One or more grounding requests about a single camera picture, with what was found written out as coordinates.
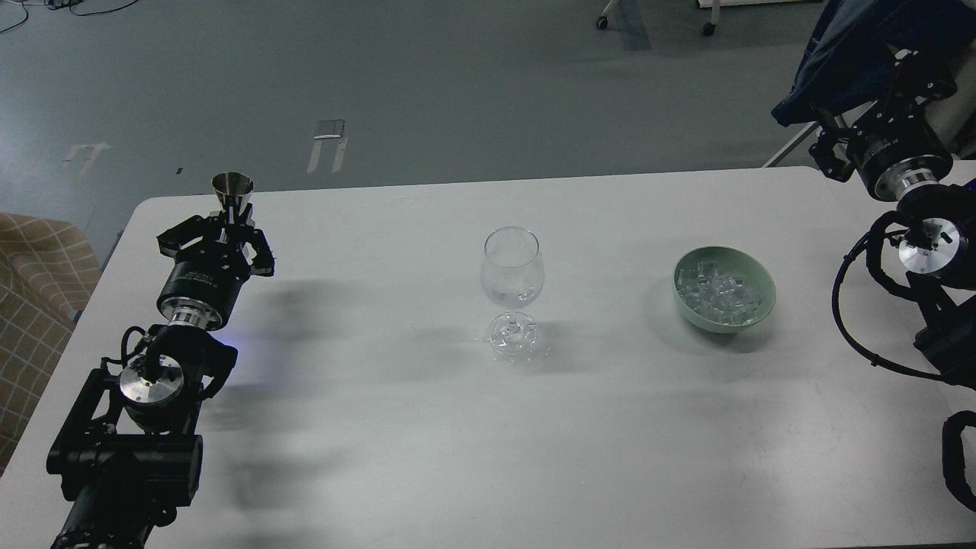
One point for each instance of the beige checkered sofa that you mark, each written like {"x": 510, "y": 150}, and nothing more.
{"x": 48, "y": 274}

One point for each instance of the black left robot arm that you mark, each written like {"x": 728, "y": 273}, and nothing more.
{"x": 128, "y": 455}

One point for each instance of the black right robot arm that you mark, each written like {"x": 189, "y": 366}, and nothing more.
{"x": 925, "y": 246}

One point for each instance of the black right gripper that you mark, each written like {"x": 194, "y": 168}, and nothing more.
{"x": 893, "y": 146}

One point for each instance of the green bowl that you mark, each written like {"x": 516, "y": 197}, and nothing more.
{"x": 736, "y": 262}

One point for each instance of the grey office chair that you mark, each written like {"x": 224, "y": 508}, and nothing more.
{"x": 952, "y": 120}

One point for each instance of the dark blue jacket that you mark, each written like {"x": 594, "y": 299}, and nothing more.
{"x": 848, "y": 59}

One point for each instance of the steel cocktail jigger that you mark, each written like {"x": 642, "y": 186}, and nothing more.
{"x": 233, "y": 190}

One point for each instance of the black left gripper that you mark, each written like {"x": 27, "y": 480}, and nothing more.
{"x": 208, "y": 275}

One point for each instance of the clear wine glass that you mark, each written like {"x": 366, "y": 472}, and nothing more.
{"x": 512, "y": 275}

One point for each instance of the pile of ice cubes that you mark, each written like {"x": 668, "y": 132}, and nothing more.
{"x": 717, "y": 295}

